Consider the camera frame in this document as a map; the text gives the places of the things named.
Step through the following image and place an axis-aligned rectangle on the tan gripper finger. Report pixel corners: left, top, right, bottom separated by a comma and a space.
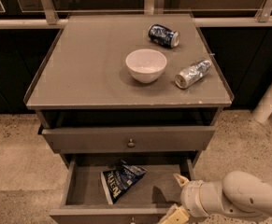
157, 204, 190, 224
174, 174, 190, 189

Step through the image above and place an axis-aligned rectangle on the blue chip bag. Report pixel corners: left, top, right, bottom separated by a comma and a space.
100, 161, 147, 204

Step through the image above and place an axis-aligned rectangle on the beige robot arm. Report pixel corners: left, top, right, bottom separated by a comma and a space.
162, 97, 272, 223

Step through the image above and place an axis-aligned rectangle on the brass middle drawer knob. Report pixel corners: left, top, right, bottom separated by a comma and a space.
130, 217, 136, 224

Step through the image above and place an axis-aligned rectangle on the brass drawer knob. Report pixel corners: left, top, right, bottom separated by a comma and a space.
127, 139, 136, 148
130, 217, 136, 224

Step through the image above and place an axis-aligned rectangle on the brass top drawer knob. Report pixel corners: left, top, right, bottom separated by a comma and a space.
127, 139, 136, 148

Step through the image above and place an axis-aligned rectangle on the grey open middle drawer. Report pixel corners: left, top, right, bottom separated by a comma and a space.
49, 158, 212, 224

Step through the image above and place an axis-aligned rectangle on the grey drawer cabinet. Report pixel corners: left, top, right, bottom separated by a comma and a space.
23, 13, 236, 224

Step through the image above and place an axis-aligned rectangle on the grey top drawer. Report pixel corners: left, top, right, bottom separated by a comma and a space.
41, 126, 215, 154

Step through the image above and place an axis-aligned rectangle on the silver blue soda can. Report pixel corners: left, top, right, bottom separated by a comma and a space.
175, 59, 212, 90

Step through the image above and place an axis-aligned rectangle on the white ceramic bowl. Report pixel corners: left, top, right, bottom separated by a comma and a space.
125, 49, 167, 83

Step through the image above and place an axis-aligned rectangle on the dark blue soda can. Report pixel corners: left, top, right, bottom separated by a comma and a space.
148, 24, 179, 49

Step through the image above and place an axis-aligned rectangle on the metal railing frame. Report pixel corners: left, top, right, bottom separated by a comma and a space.
0, 0, 272, 29

